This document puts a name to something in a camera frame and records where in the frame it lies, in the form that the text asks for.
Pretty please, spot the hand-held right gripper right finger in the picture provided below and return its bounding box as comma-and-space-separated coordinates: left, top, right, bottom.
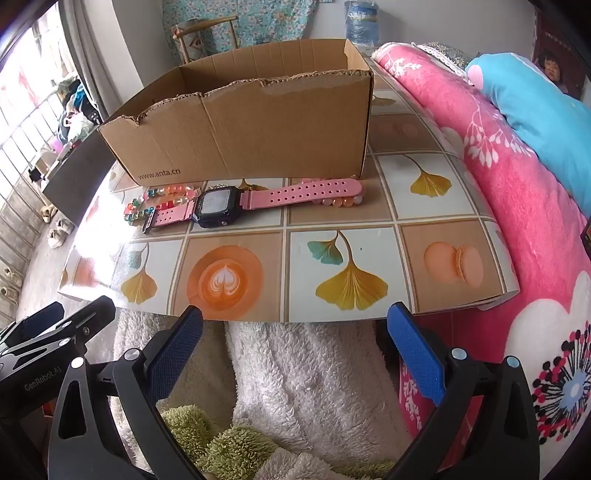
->
387, 302, 541, 480

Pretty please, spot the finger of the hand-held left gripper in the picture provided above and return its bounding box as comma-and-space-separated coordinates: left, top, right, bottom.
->
0, 302, 65, 342
0, 295, 116, 358

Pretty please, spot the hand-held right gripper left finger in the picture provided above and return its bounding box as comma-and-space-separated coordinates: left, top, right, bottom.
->
47, 305, 205, 480

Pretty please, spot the colourful bead bracelet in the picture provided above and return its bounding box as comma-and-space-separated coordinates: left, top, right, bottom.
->
122, 184, 204, 227

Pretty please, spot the pink strap smart watch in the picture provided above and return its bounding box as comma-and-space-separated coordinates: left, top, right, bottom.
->
143, 178, 365, 230

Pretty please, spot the pink bead bracelet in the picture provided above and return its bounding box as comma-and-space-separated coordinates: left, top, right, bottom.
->
314, 181, 368, 209

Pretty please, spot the brown cardboard box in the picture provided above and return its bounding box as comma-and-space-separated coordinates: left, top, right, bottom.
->
97, 38, 374, 186

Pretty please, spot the dark cabinet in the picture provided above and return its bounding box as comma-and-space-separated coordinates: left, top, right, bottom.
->
41, 131, 116, 222

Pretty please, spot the white window railing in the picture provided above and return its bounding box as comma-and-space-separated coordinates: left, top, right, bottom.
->
0, 88, 70, 296

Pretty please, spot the pink floral blanket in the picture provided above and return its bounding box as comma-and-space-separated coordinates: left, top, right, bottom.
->
372, 41, 591, 480

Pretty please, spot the pile of clothes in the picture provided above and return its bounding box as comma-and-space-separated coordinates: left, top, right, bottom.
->
55, 78, 102, 139

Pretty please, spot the grey curtain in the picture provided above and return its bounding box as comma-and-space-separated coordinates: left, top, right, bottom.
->
60, 0, 144, 121

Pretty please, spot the blue pillow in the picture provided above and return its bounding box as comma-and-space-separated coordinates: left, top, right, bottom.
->
465, 53, 591, 217

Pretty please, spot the grey lace cloth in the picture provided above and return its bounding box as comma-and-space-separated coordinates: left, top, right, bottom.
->
418, 42, 472, 75

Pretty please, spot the wooden chair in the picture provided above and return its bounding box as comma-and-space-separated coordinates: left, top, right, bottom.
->
172, 16, 240, 65

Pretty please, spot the blue water jug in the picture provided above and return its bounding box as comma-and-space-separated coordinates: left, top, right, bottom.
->
345, 0, 382, 47

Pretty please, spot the teal floral cloth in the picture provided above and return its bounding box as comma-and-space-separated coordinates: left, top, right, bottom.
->
161, 0, 319, 51

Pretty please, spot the wall poster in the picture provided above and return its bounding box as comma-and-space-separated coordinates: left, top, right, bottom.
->
531, 9, 585, 100

